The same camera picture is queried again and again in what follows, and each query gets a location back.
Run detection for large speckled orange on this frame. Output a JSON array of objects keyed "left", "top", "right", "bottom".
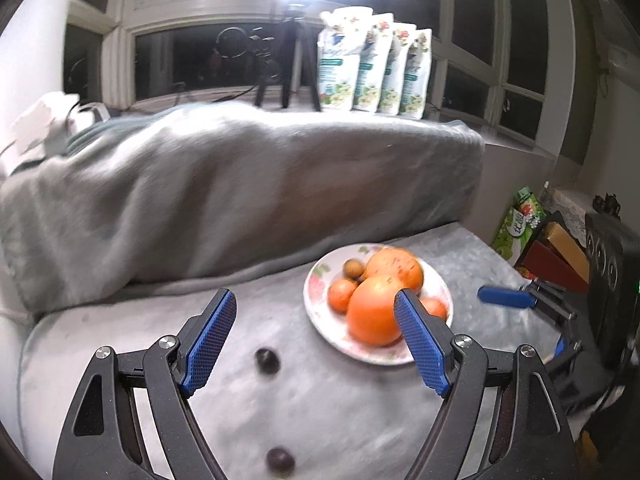
[{"left": 362, "top": 247, "right": 424, "bottom": 292}]

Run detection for large smooth orange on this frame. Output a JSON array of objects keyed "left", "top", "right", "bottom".
[{"left": 346, "top": 274, "right": 404, "bottom": 347}]

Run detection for brown longan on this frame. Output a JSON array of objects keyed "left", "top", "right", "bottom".
[{"left": 343, "top": 258, "right": 366, "bottom": 281}]

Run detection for dark plum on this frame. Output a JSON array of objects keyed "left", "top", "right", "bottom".
[
  {"left": 254, "top": 348, "right": 281, "bottom": 375},
  {"left": 266, "top": 446, "right": 296, "bottom": 476}
]

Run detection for small mandarin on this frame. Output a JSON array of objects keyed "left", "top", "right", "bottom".
[{"left": 326, "top": 278, "right": 358, "bottom": 314}]

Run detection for red box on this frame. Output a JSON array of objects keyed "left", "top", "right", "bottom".
[{"left": 521, "top": 242, "right": 589, "bottom": 294}]

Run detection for brown box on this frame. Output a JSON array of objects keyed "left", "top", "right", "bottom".
[{"left": 542, "top": 222, "right": 589, "bottom": 282}]

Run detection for green juice carton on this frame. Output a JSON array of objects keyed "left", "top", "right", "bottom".
[{"left": 491, "top": 186, "right": 546, "bottom": 266}]

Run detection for floral white plate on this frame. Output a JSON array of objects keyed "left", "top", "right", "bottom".
[{"left": 303, "top": 244, "right": 454, "bottom": 366}]

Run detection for grey fleece blanket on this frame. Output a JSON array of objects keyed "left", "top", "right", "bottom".
[{"left": 1, "top": 103, "right": 556, "bottom": 479}]

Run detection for refill pouch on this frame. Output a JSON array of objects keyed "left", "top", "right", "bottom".
[
  {"left": 399, "top": 28, "right": 433, "bottom": 119},
  {"left": 378, "top": 22, "right": 416, "bottom": 116},
  {"left": 317, "top": 6, "right": 373, "bottom": 112},
  {"left": 352, "top": 13, "right": 395, "bottom": 113}
]

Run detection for white window frame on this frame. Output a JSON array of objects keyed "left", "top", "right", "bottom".
[{"left": 63, "top": 0, "right": 576, "bottom": 156}]

